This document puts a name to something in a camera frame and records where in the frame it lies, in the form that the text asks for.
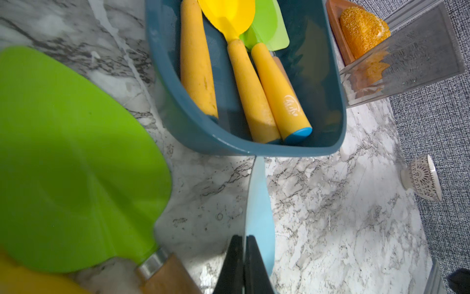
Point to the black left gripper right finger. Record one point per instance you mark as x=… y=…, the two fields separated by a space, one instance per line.
x=256 y=279

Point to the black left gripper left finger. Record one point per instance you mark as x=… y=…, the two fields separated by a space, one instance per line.
x=231 y=278

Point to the light blue shovel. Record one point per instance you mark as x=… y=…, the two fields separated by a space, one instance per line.
x=259 y=217

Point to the yellow shovel yellow handle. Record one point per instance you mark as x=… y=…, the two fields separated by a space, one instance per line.
x=16 y=279

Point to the teal plastic storage box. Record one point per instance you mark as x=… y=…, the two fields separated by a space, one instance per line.
x=309 y=62

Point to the white lattice basket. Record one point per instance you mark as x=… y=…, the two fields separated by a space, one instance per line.
x=421 y=176

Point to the oval bread loaf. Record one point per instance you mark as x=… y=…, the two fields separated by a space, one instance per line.
x=362 y=30

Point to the brown wooden cutting board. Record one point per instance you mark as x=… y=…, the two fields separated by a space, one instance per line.
x=334 y=9

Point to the grey transparent plastic cup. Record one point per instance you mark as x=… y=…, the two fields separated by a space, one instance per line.
x=423 y=49

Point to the yellow handled tool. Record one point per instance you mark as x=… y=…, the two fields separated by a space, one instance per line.
x=196 y=69

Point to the pale green trowel wooden handle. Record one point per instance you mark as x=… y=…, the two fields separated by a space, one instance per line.
x=282 y=69

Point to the green trowel yellow handle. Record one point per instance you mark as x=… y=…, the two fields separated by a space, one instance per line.
x=266 y=34

